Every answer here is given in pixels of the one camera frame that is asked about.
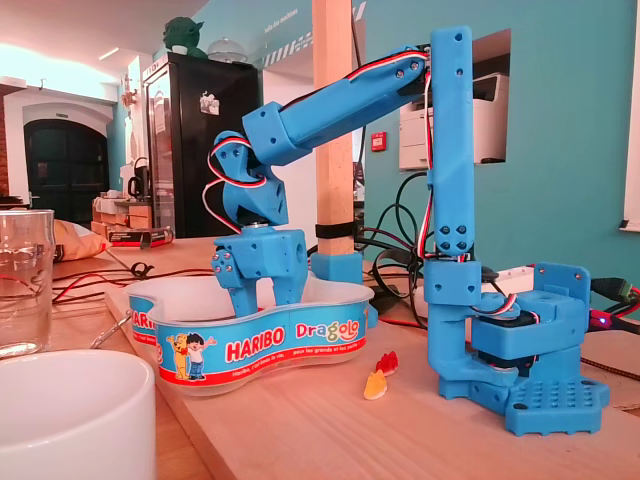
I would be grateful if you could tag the blue 3D-printed robot arm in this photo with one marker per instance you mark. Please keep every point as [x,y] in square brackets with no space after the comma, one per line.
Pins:
[450,150]

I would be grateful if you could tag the clear Haribo candy tub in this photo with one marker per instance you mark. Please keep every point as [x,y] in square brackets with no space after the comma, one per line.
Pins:
[255,347]

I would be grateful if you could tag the black clip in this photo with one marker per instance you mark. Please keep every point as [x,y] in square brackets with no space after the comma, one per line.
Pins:
[141,270]

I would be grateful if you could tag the red gummy candy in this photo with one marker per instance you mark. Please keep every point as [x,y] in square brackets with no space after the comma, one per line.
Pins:
[387,363]

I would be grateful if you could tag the black red flat box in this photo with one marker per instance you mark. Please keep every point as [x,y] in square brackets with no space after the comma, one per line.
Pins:
[135,236]

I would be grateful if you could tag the yellow gummy candy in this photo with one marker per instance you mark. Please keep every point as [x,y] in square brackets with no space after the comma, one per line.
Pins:
[375,386]

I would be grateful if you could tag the black fridge cabinet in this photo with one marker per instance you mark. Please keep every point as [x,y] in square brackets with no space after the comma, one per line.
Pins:
[190,150]

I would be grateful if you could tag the black kettle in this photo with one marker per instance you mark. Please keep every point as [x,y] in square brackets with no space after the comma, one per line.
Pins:
[136,186]

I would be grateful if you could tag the red fire alarm box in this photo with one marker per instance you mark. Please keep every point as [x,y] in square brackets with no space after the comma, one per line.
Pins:
[379,141]

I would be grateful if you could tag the light wooden base board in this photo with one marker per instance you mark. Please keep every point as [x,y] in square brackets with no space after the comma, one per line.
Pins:
[350,440]

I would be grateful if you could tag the small photo magnet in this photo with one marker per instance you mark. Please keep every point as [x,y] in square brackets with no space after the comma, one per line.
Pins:
[210,102]

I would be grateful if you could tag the yellow snack bag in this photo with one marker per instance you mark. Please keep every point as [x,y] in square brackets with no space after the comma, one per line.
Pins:
[80,240]

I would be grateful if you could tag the clear glass dome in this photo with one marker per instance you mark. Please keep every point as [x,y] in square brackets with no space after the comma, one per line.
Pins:
[225,50]

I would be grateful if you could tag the white ceramic mug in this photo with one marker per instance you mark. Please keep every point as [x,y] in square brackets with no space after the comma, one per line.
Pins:
[75,425]

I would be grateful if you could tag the dark arched door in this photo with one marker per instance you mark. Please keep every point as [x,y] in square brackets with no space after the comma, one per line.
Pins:
[65,170]

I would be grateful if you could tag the clear drinking glass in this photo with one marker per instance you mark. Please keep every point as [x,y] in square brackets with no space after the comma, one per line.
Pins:
[25,300]

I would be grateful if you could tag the white power strip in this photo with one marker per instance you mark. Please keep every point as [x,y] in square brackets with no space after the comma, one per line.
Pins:
[515,274]

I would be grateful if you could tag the green Yoda figure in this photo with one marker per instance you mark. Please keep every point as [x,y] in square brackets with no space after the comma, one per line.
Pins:
[182,35]

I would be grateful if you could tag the ceiling light strip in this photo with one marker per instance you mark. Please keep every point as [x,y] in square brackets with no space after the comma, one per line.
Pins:
[109,54]

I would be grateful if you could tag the white office printer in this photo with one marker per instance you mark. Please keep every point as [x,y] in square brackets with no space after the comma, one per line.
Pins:
[492,125]

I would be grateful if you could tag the blue post mount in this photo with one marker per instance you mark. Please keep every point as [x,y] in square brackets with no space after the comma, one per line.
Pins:
[335,265]

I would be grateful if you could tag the wooden post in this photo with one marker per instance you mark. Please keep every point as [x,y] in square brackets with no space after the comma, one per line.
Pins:
[335,200]

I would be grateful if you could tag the white wall board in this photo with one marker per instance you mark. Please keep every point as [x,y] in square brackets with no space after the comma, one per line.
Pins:
[633,130]

